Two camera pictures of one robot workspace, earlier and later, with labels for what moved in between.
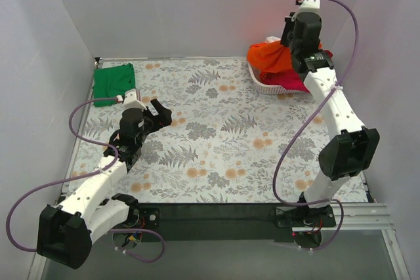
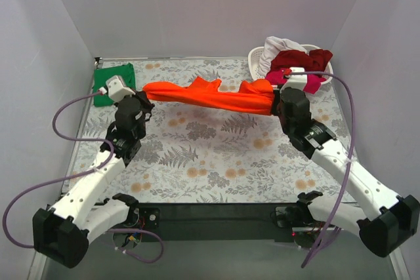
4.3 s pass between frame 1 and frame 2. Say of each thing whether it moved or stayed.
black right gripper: moved
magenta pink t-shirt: stayed
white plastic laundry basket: moved
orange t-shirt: moved
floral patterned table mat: stayed
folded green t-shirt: stayed
